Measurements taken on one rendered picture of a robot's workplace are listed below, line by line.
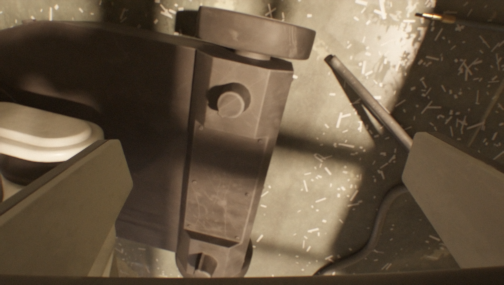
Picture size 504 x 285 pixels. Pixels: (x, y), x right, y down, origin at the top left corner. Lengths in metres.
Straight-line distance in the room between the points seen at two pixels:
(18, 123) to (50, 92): 0.14
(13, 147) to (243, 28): 0.33
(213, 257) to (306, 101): 0.39
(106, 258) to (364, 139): 0.55
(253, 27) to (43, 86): 0.40
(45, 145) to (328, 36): 0.51
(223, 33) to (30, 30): 0.34
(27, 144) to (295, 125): 0.48
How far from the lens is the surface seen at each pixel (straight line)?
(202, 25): 0.41
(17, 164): 0.42
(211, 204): 0.50
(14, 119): 0.47
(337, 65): 0.56
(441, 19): 0.63
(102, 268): 0.27
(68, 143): 0.40
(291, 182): 0.67
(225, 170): 0.45
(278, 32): 0.37
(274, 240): 0.81
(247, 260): 0.68
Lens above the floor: 0.57
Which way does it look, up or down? 65 degrees down
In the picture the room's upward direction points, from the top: 164 degrees counter-clockwise
